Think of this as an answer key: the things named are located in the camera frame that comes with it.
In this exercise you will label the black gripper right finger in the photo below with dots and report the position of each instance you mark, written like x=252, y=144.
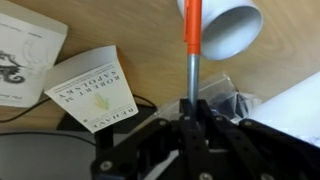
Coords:
x=260, y=143

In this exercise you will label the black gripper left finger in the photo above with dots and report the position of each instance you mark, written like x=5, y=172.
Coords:
x=150, y=146

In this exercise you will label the orange and silver marker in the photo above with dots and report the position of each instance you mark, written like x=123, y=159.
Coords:
x=193, y=30

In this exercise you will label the white mug cup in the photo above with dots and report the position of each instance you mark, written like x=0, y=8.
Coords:
x=233, y=30

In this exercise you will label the white dry-erase whiteboard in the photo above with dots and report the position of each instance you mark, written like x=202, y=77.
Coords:
x=293, y=106

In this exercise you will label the clear plastic bag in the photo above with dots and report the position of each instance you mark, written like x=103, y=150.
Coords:
x=216, y=88

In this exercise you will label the white Behave Sapolsky book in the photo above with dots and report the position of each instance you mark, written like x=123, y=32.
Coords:
x=93, y=90

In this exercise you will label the dark grey round pad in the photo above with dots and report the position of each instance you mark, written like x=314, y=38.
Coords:
x=40, y=160

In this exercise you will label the white book with dragon drawing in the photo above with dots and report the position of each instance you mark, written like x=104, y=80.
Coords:
x=30, y=50

